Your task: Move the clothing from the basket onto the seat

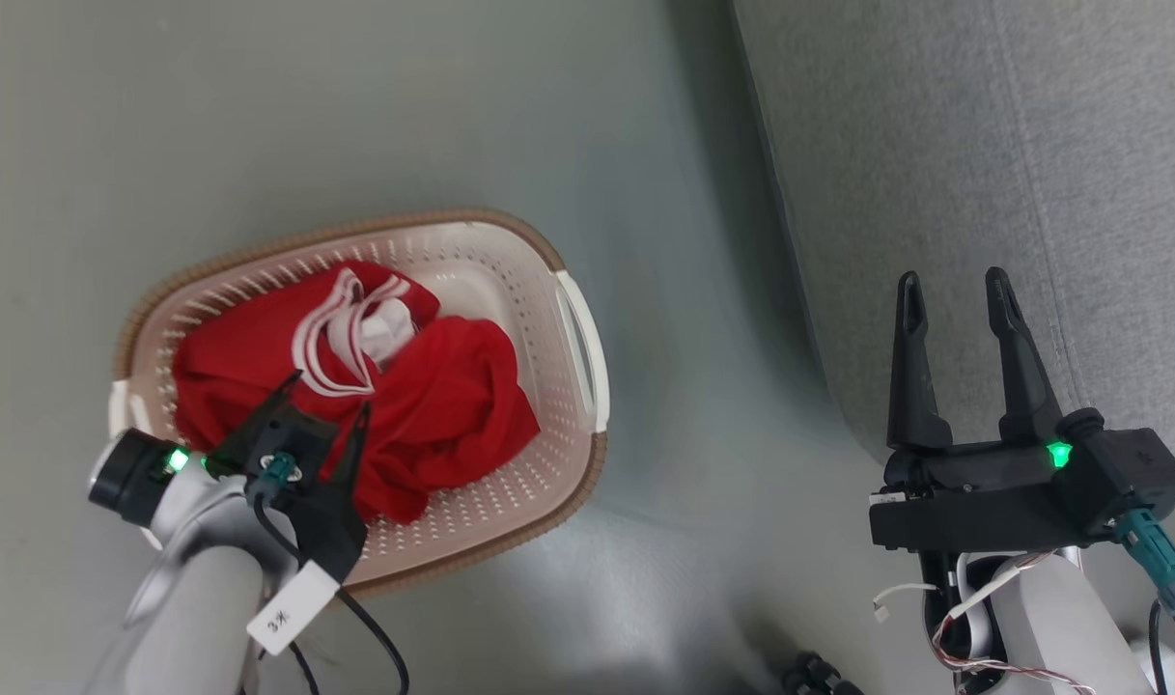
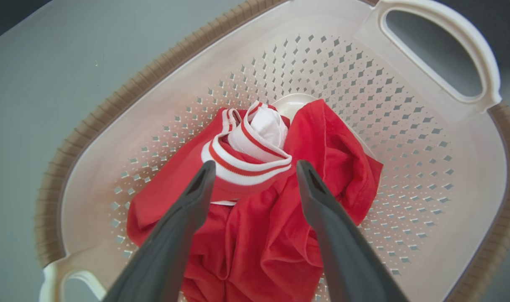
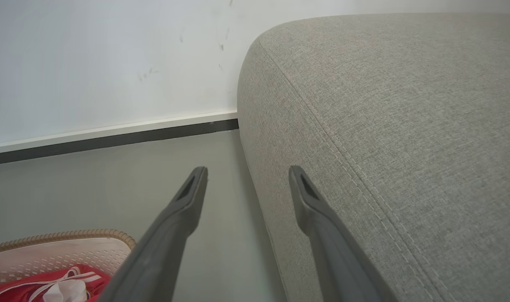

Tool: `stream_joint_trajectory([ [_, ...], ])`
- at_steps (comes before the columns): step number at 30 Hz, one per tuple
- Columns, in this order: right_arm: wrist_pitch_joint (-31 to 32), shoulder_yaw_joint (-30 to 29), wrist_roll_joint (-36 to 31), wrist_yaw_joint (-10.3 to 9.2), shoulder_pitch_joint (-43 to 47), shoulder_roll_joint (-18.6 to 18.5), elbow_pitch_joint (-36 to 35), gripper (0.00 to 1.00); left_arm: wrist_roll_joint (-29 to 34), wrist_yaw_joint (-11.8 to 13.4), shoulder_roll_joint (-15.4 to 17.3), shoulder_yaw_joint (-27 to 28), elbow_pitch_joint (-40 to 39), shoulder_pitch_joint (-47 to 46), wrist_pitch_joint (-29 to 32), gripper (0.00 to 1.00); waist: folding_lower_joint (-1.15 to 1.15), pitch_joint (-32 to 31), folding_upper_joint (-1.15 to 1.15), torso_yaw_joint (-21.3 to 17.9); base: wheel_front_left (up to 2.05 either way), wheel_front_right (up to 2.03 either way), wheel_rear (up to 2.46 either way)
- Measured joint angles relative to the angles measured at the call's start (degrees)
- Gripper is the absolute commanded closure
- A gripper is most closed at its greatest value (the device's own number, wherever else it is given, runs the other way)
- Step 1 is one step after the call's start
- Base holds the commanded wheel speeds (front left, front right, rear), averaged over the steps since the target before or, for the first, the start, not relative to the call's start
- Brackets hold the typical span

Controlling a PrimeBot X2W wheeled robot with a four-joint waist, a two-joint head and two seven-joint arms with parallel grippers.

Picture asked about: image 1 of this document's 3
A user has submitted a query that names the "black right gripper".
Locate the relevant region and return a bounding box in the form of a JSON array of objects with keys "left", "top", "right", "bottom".
[{"left": 868, "top": 266, "right": 1082, "bottom": 551}]

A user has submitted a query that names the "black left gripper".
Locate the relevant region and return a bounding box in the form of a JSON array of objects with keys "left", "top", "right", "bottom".
[{"left": 203, "top": 370, "right": 374, "bottom": 586}]

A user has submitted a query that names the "red garment with white stripes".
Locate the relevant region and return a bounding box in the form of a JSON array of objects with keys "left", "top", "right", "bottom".
[{"left": 172, "top": 259, "right": 542, "bottom": 525}]

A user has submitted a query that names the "beige perforated plastic laundry basket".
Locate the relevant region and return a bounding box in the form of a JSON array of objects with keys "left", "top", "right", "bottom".
[{"left": 107, "top": 208, "right": 611, "bottom": 599}]

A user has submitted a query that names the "white paper label tag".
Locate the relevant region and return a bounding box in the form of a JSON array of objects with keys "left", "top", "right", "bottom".
[{"left": 246, "top": 560, "right": 343, "bottom": 658}]

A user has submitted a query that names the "grey fabric sofa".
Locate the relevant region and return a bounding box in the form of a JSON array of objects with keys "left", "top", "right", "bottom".
[{"left": 730, "top": 0, "right": 1175, "bottom": 503}]

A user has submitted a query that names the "red and white wire bundle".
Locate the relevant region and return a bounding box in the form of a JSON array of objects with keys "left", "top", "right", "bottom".
[{"left": 928, "top": 550, "right": 1098, "bottom": 695}]

